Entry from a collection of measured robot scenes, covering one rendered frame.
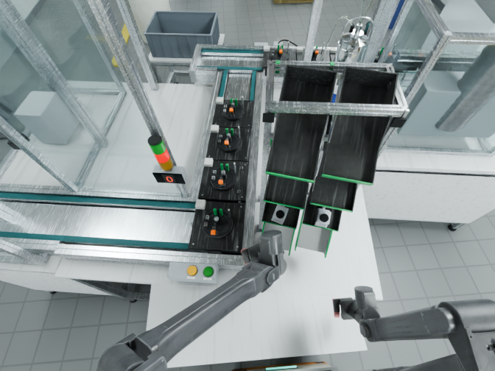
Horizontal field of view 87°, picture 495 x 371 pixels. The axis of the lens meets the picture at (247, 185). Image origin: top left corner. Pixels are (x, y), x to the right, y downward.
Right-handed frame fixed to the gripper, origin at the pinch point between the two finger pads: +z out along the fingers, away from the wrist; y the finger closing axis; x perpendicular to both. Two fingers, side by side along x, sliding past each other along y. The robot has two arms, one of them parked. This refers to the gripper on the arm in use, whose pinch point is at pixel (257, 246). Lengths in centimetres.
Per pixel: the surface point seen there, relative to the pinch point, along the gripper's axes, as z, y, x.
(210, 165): 52, 1, -29
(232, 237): 25.6, 4.5, 2.8
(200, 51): 123, -28, -110
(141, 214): 52, 42, -16
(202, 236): 29.9, 17.0, -1.2
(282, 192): -9.7, -11.2, -18.1
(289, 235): 12.1, -17.2, 6.5
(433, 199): 47, -138, 37
